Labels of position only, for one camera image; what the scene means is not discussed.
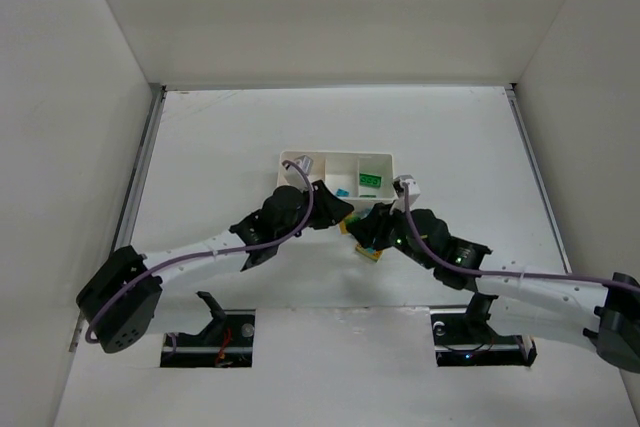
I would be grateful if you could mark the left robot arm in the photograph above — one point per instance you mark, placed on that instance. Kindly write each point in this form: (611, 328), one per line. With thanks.
(120, 301)

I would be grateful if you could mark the white three-compartment tray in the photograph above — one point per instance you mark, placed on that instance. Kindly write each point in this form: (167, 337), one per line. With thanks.
(339, 170)

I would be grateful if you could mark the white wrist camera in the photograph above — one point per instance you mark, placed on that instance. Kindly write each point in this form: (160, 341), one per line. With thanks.
(299, 169)
(407, 192)

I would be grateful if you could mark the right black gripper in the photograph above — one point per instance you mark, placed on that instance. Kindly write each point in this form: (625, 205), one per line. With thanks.
(376, 225)

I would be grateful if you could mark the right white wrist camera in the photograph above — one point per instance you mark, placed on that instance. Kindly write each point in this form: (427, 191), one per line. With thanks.
(407, 192)

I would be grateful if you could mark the yellow lego brick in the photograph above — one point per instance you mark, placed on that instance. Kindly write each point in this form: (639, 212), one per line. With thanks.
(343, 226)

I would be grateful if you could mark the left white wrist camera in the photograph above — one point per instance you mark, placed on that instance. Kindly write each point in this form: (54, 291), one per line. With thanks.
(299, 169)

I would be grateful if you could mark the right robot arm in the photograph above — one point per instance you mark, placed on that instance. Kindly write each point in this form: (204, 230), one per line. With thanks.
(600, 315)

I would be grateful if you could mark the green lego plate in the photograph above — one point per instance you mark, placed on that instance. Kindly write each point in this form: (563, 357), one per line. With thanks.
(370, 180)

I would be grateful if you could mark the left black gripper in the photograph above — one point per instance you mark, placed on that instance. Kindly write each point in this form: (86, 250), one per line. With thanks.
(323, 204)

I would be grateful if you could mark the multicolor lego cluster with frog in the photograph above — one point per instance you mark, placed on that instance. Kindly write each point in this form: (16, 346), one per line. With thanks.
(368, 252)

